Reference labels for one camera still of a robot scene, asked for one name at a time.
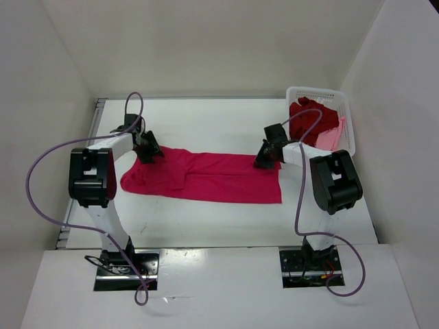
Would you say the magenta t shirt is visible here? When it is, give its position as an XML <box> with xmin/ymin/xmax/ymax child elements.
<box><xmin>120</xmin><ymin>147</ymin><xmax>282</xmax><ymax>204</ymax></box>

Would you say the dark red t shirt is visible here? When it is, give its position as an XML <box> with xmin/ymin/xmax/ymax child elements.
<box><xmin>289</xmin><ymin>97</ymin><xmax>339</xmax><ymax>147</ymax></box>

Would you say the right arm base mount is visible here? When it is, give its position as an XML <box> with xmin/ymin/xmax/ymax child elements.
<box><xmin>279</xmin><ymin>247</ymin><xmax>345</xmax><ymax>289</ymax></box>

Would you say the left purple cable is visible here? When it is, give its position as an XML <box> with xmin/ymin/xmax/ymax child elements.
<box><xmin>26</xmin><ymin>91</ymin><xmax>157</xmax><ymax>306</ymax></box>

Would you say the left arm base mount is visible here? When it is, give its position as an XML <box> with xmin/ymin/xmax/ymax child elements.
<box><xmin>84</xmin><ymin>249</ymin><xmax>160</xmax><ymax>291</ymax></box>

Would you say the light pink t shirt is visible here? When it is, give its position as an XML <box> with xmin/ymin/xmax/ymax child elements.
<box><xmin>315</xmin><ymin>117</ymin><xmax>346</xmax><ymax>151</ymax></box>

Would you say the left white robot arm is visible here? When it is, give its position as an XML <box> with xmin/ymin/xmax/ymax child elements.
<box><xmin>68</xmin><ymin>114</ymin><xmax>164</xmax><ymax>274</ymax></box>

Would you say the white plastic basket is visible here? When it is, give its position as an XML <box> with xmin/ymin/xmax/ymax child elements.
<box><xmin>285</xmin><ymin>85</ymin><xmax>355</xmax><ymax>154</ymax></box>

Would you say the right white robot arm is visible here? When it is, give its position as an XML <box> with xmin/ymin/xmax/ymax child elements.
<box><xmin>254</xmin><ymin>123</ymin><xmax>363</xmax><ymax>269</ymax></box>

